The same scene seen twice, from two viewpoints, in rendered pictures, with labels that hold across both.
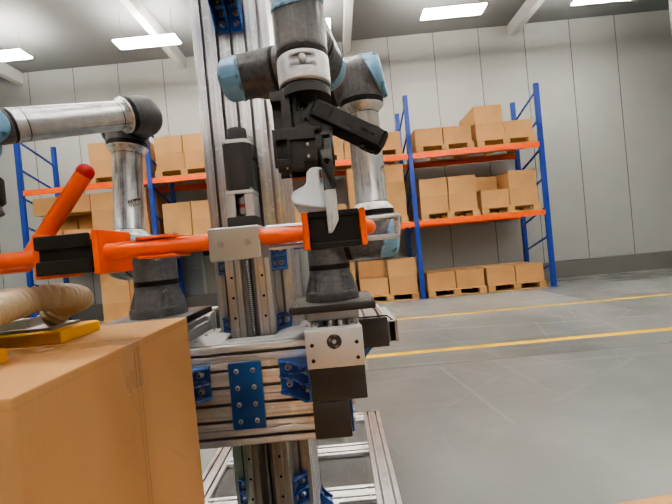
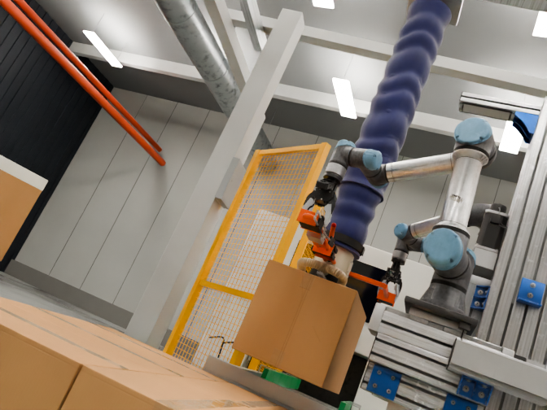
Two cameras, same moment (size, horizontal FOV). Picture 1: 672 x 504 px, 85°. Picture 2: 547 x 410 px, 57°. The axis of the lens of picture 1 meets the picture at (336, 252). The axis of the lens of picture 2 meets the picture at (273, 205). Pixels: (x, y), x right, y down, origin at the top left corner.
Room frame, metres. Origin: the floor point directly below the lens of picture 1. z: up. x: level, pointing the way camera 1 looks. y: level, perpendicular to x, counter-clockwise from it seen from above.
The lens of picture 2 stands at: (1.07, -1.72, 0.69)
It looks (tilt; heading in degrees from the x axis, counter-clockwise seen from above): 16 degrees up; 112
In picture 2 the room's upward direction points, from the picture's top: 23 degrees clockwise
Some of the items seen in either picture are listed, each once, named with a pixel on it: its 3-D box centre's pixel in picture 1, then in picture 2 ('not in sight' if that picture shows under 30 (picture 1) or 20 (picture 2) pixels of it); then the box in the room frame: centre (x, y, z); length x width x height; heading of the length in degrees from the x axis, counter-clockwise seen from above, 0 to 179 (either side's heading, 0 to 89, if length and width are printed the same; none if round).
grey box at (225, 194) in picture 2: not in sight; (231, 183); (-0.45, 1.13, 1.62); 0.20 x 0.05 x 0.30; 95
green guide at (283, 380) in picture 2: not in sight; (279, 377); (0.13, 1.96, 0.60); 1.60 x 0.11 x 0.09; 95
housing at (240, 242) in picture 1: (239, 243); (316, 234); (0.52, 0.13, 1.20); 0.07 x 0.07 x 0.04; 1
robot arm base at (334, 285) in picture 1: (330, 281); (444, 299); (1.04, 0.02, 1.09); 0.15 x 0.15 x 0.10
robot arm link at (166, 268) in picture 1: (152, 256); not in sight; (1.05, 0.52, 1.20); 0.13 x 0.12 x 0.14; 55
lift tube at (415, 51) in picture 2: not in sight; (400, 89); (0.51, 0.60, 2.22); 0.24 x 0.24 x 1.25
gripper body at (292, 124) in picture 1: (304, 134); (327, 191); (0.53, 0.03, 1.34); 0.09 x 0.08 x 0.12; 92
